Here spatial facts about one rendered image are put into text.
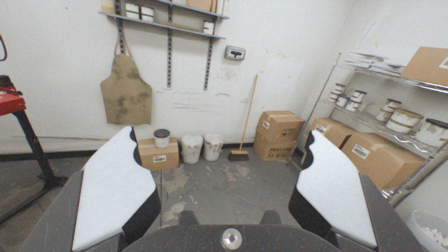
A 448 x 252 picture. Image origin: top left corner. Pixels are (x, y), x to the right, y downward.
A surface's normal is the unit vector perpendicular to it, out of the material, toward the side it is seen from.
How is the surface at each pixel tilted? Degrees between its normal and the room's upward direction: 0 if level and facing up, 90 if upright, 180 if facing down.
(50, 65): 90
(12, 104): 91
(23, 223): 0
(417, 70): 90
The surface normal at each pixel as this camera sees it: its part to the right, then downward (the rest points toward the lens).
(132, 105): -0.19, 0.39
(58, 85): 0.31, 0.51
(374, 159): -0.95, -0.03
